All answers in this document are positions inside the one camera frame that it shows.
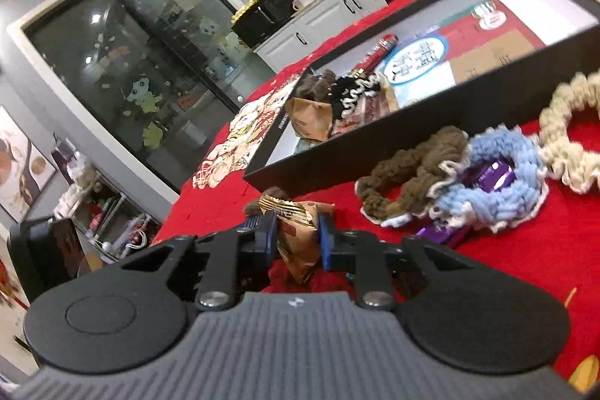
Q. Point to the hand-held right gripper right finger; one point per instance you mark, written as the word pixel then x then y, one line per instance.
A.
pixel 326 245

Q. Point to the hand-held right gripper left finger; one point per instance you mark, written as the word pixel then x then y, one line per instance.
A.
pixel 267 236

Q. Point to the brown snack packet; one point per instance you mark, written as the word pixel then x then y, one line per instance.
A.
pixel 307 121
pixel 300 250

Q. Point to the shallow black box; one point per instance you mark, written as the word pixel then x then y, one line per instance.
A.
pixel 375 156

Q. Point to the brown scrunchie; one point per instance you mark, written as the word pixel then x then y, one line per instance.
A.
pixel 412 165

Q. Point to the black white-trimmed scrunchie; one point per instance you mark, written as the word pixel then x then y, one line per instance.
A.
pixel 347 93

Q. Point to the blue scrunchie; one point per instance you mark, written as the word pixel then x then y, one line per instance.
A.
pixel 497 198

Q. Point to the purple snack packet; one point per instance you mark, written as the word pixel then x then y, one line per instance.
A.
pixel 492 175

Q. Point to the red snack bar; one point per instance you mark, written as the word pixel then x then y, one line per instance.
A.
pixel 377 51

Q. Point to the beige scrunchie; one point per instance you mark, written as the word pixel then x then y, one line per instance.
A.
pixel 558 137

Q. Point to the metal storage rack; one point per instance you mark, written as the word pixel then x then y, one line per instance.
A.
pixel 108 217

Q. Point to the red printed blanket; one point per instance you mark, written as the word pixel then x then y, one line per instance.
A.
pixel 515 269

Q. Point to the glass door with stickers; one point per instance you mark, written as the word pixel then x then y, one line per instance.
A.
pixel 140 76

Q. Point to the black microwave oven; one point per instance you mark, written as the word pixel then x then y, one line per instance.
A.
pixel 267 20

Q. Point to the white kitchen cabinet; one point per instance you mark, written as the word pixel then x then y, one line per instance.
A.
pixel 323 20

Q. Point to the yellow decorated tray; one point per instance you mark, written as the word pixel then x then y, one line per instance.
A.
pixel 248 6

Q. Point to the dark boxy object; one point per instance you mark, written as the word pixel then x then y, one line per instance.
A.
pixel 37 259

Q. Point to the wall painting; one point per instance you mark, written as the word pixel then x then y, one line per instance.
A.
pixel 18 165

